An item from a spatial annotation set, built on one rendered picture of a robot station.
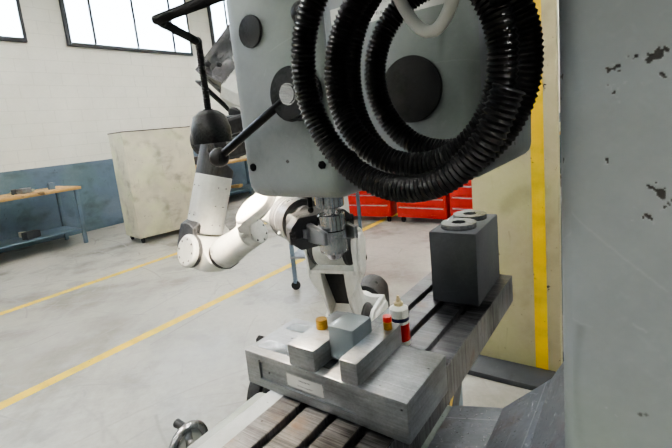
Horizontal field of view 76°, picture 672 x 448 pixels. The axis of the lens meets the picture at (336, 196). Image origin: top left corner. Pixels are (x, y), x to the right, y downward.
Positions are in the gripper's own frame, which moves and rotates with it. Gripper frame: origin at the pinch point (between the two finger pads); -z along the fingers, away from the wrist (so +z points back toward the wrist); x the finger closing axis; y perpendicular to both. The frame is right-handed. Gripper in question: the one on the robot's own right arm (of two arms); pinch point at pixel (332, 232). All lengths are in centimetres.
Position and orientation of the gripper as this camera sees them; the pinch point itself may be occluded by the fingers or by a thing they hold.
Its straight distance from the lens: 72.0
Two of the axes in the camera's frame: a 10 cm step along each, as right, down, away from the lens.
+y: 0.9, 9.8, 1.8
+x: 8.6, -1.7, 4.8
